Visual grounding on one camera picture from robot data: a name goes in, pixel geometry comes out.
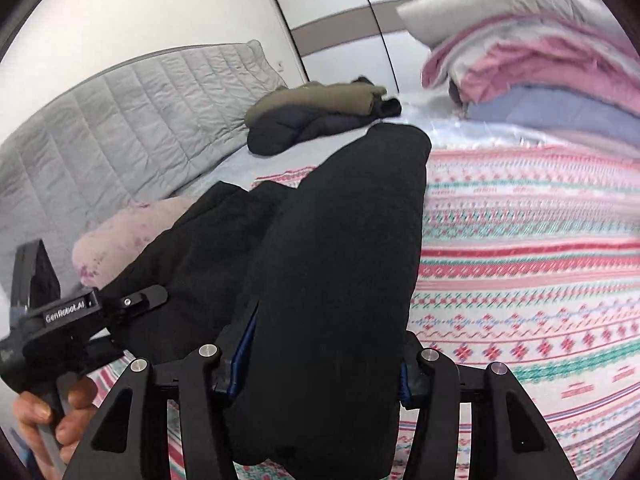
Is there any black puffer jacket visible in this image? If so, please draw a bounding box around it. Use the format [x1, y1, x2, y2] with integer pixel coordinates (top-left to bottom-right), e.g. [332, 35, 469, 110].
[100, 122, 433, 480]

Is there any pink floral pillow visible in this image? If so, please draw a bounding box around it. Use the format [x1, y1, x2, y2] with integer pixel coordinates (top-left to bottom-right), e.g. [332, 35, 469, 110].
[71, 195, 202, 292]

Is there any person's left hand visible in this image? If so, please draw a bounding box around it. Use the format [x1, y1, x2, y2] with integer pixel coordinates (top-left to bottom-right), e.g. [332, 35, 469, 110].
[11, 374, 100, 480]

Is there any white wardrobe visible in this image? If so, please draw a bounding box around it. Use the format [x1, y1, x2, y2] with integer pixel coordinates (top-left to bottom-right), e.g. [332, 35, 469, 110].
[262, 0, 483, 98]

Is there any light grey folded sheet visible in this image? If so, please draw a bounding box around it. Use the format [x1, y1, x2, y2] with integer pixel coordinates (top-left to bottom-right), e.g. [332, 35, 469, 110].
[447, 20, 640, 86]

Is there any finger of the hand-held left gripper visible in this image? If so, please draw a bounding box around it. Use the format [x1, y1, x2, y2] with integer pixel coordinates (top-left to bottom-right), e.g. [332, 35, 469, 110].
[97, 284, 169, 322]

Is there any white pillow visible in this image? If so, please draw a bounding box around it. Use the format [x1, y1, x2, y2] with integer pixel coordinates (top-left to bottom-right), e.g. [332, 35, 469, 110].
[396, 0, 626, 50]

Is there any olive green jacket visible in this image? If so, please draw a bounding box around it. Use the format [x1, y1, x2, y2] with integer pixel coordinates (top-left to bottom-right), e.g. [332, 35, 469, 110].
[244, 80, 390, 130]

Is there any patterned pink knit blanket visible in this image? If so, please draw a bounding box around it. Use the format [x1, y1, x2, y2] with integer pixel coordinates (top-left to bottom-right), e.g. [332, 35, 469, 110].
[92, 144, 640, 480]

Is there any olive and navy jackets pile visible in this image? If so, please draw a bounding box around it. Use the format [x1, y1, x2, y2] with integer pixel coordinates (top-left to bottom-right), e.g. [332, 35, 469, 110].
[246, 76, 404, 157]

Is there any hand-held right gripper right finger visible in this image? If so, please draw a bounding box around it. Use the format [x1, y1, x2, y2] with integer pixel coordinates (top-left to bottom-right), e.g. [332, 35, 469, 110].
[397, 332, 578, 480]

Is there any pink folded cloth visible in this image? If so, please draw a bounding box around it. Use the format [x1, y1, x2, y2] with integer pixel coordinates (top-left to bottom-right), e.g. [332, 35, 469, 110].
[421, 14, 640, 107]

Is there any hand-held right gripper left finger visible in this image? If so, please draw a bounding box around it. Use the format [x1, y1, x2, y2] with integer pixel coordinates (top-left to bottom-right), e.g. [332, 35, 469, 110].
[62, 332, 261, 480]

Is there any grey quilted headboard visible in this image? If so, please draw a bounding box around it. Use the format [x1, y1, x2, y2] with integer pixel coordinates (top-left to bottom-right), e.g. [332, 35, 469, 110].
[0, 39, 290, 306]

